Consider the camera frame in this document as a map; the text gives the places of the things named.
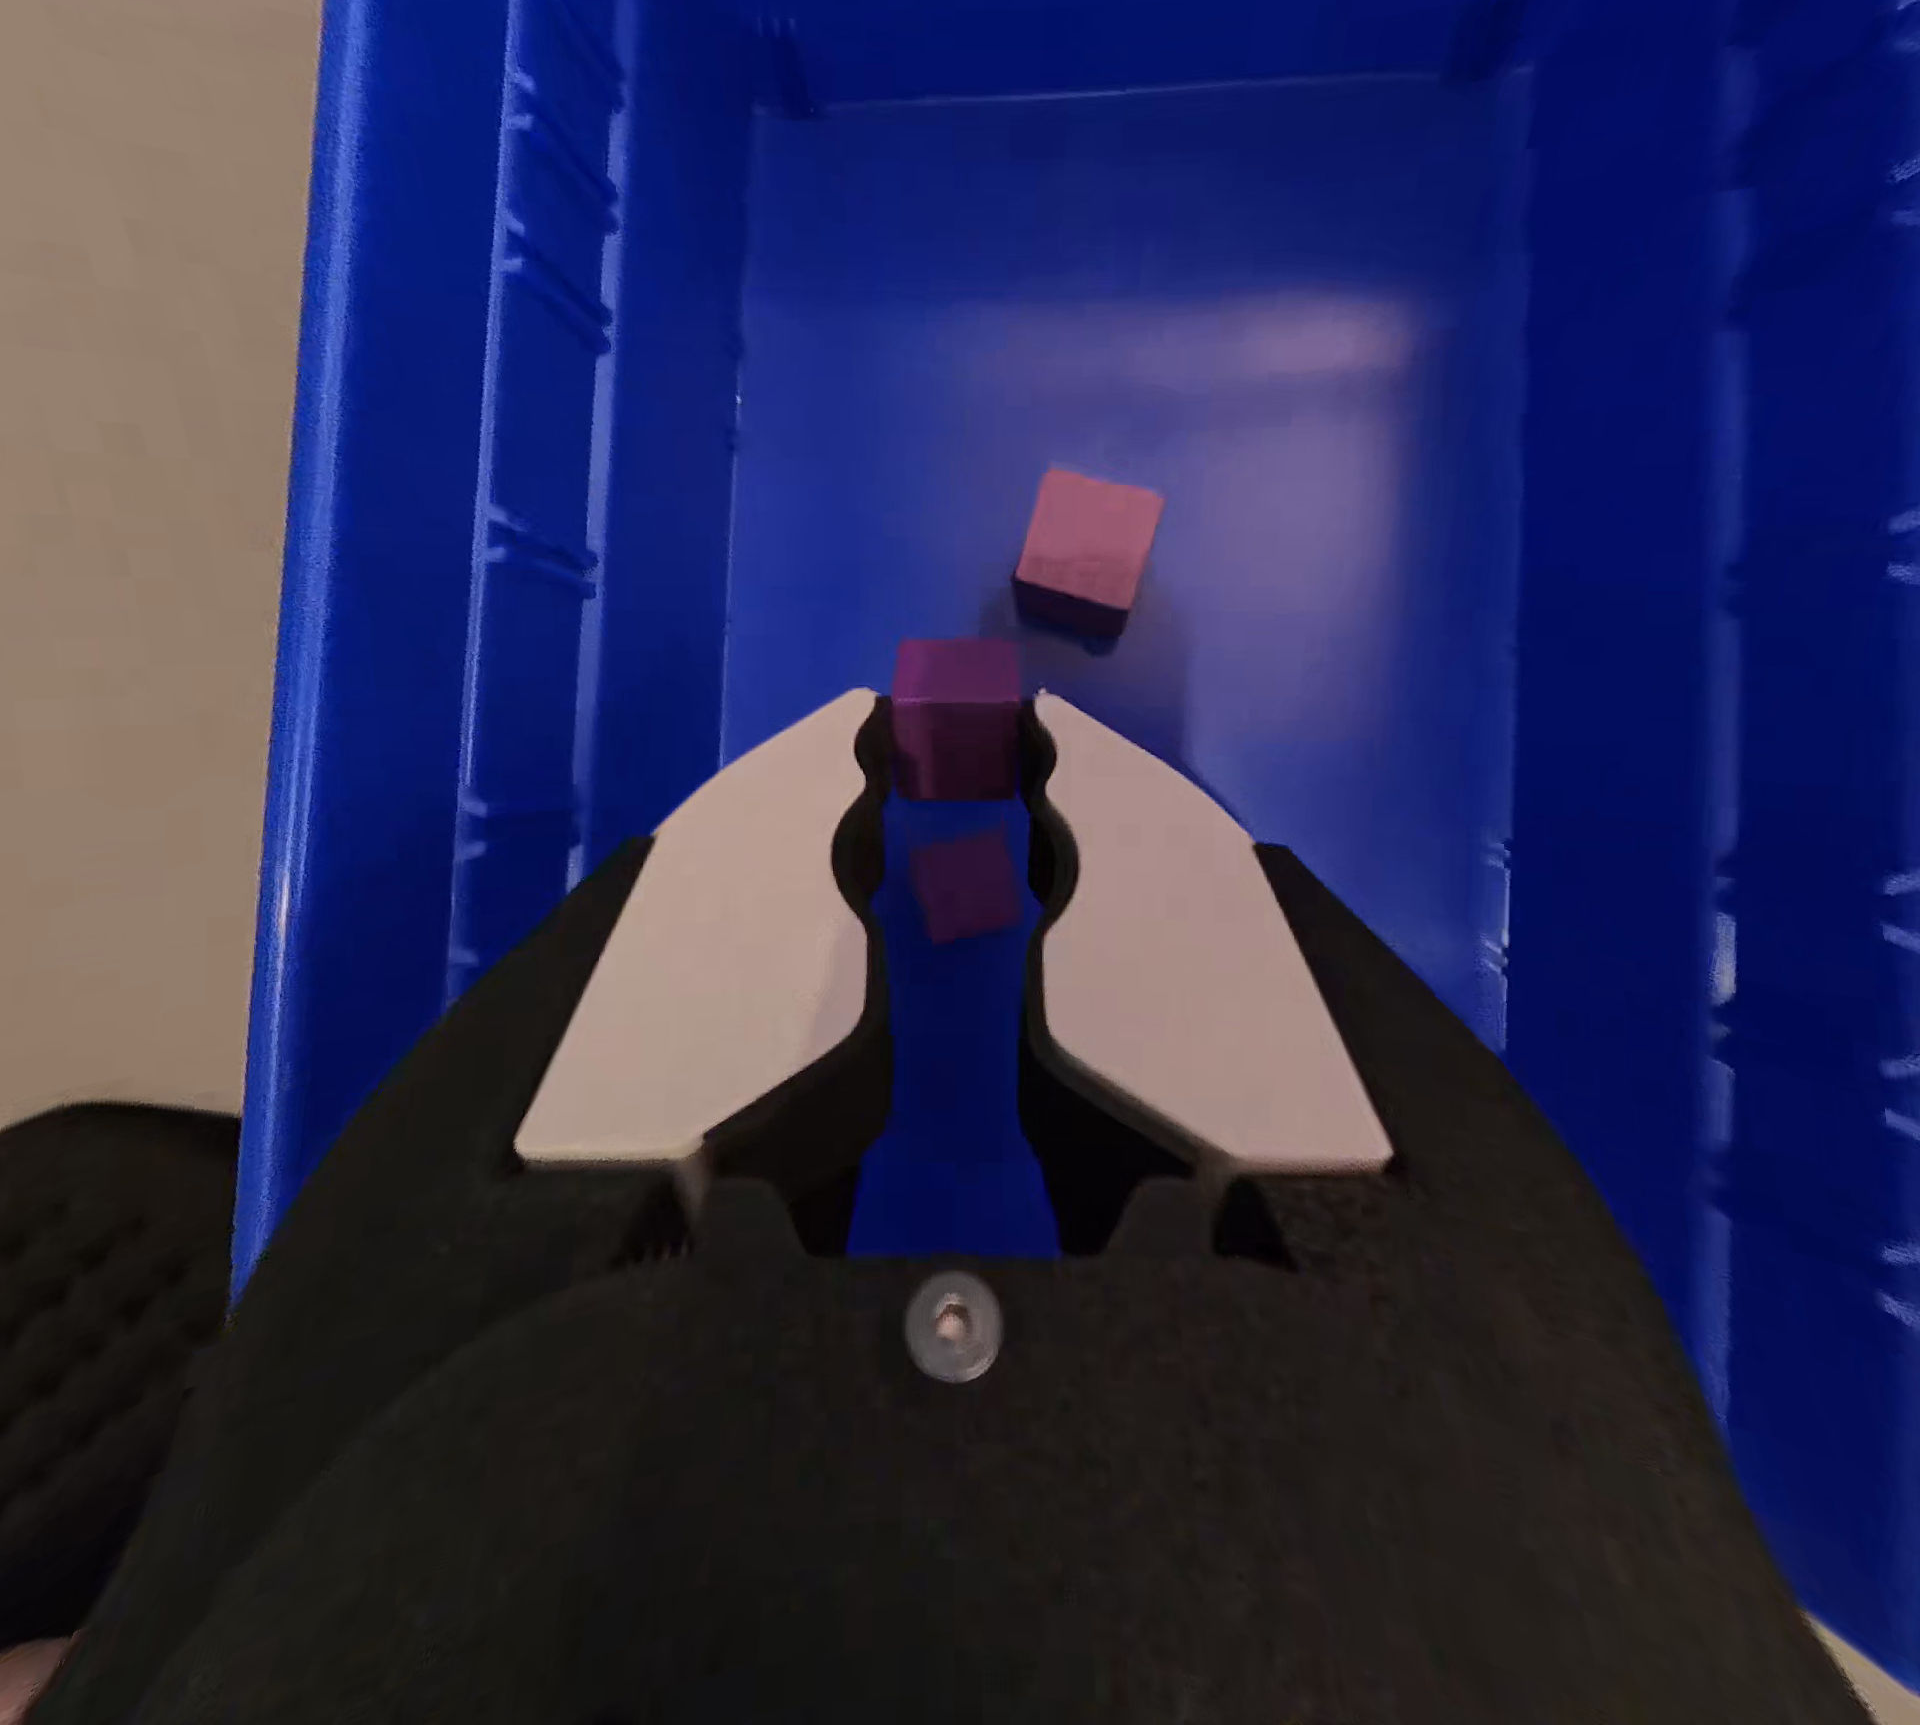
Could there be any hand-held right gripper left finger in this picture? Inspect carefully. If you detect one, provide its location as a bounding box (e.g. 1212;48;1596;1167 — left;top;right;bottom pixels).
514;685;898;1255

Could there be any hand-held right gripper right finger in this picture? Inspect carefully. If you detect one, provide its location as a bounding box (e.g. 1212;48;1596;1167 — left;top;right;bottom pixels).
1017;690;1395;1255

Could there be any purple wooden cube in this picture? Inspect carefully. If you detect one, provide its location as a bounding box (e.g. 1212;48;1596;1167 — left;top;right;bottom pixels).
893;635;1027;800
1012;467;1169;645
910;828;1023;944

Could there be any blue plastic bin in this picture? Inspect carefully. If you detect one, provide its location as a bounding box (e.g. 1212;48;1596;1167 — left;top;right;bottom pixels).
224;0;1920;1652

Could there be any black mesh chair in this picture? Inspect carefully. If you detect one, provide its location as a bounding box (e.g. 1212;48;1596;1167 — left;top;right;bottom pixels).
0;1102;243;1652

